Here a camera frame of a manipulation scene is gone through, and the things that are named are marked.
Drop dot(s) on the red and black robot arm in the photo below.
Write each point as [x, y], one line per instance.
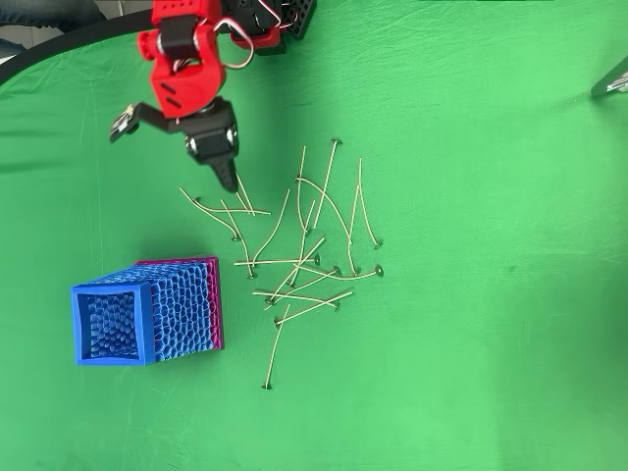
[186, 83]

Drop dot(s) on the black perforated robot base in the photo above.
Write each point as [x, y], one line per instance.
[301, 19]

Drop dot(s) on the candle wick with metal base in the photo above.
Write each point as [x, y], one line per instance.
[314, 251]
[300, 167]
[277, 322]
[309, 216]
[280, 218]
[266, 386]
[298, 179]
[378, 269]
[336, 270]
[356, 270]
[247, 201]
[335, 308]
[378, 244]
[235, 239]
[197, 200]
[250, 276]
[316, 258]
[244, 202]
[335, 142]

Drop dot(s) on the blue and pink lattice box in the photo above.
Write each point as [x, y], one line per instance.
[181, 309]

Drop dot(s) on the blue jeans leg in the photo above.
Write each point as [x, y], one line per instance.
[39, 12]
[9, 48]

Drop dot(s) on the green fabric backdrop black rim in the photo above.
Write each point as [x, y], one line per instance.
[441, 294]

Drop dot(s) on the silver metal stand leg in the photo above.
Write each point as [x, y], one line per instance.
[613, 81]

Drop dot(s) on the wrist camera board with bracket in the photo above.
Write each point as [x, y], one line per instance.
[122, 122]

